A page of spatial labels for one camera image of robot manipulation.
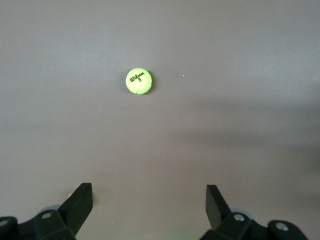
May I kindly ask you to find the brown table mat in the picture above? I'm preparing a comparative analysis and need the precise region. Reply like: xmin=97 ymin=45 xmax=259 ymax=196
xmin=0 ymin=0 xmax=320 ymax=240

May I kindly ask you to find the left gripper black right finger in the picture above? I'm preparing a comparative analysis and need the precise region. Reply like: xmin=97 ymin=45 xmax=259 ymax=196
xmin=197 ymin=184 xmax=310 ymax=240

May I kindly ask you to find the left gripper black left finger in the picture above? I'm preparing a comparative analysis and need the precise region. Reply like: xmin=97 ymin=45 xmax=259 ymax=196
xmin=0 ymin=182 xmax=94 ymax=240

